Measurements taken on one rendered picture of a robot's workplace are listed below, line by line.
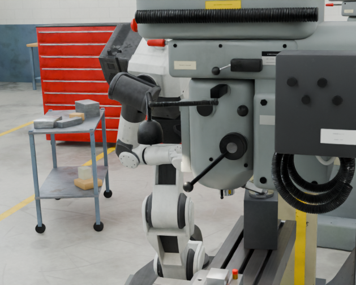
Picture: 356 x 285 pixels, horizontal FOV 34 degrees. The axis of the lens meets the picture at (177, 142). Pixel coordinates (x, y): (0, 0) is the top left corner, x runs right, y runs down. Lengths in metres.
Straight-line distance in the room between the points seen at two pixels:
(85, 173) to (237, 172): 3.34
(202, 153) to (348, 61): 0.55
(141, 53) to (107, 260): 2.41
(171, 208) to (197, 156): 0.73
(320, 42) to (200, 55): 0.30
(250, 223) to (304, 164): 0.65
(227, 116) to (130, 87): 0.53
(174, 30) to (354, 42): 0.44
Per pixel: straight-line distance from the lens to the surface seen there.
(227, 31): 1.48
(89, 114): 4.91
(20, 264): 4.38
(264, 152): 1.52
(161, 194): 2.32
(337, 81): 1.20
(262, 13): 1.42
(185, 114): 1.66
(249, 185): 2.10
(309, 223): 3.57
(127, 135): 2.11
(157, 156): 2.14
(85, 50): 6.95
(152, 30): 1.54
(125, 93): 1.98
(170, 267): 2.55
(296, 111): 1.22
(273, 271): 2.01
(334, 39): 1.46
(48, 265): 4.30
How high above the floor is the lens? 1.86
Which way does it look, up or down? 15 degrees down
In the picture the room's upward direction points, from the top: 2 degrees counter-clockwise
